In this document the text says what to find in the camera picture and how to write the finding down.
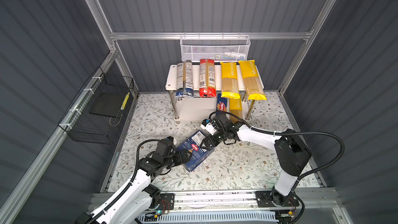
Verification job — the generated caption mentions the black wire basket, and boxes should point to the black wire basket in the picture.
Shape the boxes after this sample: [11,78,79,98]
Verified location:
[59,68,135,145]

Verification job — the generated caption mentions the yellow marker in basket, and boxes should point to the yellow marker in basket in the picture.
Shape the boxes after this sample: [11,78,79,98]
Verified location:
[120,92,130,111]

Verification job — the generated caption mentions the large blue Barilla box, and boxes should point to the large blue Barilla box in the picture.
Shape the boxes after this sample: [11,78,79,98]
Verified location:
[177,130,213,172]

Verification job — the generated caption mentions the slim blue Barilla spaghetti box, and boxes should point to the slim blue Barilla spaghetti box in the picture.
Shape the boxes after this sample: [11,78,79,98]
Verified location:
[216,93,228,112]

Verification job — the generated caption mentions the white wire mesh basket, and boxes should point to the white wire mesh basket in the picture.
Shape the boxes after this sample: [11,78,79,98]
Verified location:
[179,35,251,63]

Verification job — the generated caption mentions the yellow Pastatime spaghetti bag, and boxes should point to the yellow Pastatime spaghetti bag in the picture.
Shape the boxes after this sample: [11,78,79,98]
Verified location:
[238,60,267,101]
[220,62,240,99]

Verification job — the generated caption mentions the red spaghetti bag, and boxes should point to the red spaghetti bag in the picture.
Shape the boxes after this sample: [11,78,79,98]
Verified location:
[199,59,217,98]

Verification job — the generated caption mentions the floral patterned table mat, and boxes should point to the floral patterned table mat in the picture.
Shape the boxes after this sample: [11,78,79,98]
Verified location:
[107,91,321,192]

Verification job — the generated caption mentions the aluminium frame profile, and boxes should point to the aluminium frame profile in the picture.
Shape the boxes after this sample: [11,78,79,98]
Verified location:
[1,0,336,224]

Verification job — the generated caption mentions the tubes in white basket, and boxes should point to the tubes in white basket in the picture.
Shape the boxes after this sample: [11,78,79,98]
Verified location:
[215,52,247,62]

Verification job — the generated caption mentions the dark blue spaghetti bag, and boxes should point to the dark blue spaghetti bag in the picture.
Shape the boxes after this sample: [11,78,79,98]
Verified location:
[176,60,194,98]

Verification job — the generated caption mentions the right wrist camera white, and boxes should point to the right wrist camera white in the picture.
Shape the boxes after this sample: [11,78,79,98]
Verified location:
[201,119,218,135]

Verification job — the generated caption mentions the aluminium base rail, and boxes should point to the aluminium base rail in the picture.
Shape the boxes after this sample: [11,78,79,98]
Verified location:
[137,188,350,224]

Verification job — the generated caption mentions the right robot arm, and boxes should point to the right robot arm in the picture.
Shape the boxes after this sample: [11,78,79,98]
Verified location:
[200,111,312,206]

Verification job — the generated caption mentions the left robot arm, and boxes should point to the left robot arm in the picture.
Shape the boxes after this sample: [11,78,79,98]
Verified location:
[75,136,192,224]

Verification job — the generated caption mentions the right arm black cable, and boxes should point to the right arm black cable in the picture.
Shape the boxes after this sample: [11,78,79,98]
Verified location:
[209,111,346,181]

